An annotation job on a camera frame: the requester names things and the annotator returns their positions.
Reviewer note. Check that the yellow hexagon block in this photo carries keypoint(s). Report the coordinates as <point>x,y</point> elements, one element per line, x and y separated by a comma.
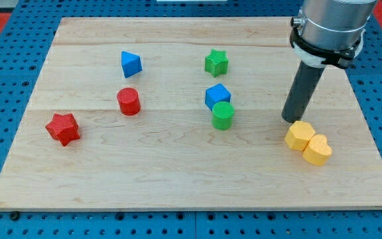
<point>298,135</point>

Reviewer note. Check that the green cylinder block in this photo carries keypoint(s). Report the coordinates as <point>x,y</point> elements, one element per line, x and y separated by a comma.
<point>222,115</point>

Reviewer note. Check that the red star block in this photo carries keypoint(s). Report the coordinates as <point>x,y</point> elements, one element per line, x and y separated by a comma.
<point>63,128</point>

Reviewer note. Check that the light wooden board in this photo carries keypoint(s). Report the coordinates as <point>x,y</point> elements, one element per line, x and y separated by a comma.
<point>169,157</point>

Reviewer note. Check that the yellow heart block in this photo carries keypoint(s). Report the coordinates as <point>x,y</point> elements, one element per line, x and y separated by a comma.
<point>317,151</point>

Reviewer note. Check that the blue triangle block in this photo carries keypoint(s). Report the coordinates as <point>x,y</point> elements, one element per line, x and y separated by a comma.
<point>131,64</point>

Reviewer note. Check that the blue cube block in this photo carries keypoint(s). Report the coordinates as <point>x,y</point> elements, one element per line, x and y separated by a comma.
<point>215,94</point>

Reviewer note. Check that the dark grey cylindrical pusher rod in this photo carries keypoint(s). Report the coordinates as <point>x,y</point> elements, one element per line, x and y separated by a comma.
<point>303,86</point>

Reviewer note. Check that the red cylinder block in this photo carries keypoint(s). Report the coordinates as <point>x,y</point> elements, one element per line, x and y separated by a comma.
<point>128,100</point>

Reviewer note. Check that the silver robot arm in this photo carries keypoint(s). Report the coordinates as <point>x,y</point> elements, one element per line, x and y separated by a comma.
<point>325,32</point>

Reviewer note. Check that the green star block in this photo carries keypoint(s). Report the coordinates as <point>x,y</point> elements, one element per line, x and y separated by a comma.
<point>216,63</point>

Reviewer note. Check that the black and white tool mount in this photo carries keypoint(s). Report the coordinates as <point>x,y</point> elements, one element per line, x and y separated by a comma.
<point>318,57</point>

